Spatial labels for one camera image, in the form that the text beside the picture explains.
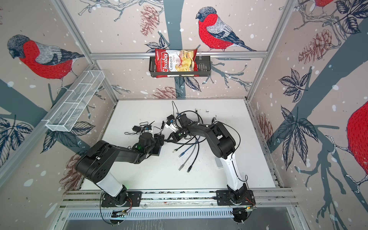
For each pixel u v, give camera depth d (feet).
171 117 3.51
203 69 3.11
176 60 2.87
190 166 2.76
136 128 3.32
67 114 2.39
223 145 1.83
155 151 2.82
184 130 2.57
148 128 2.78
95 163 1.55
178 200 2.44
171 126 2.93
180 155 2.95
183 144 3.06
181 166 2.79
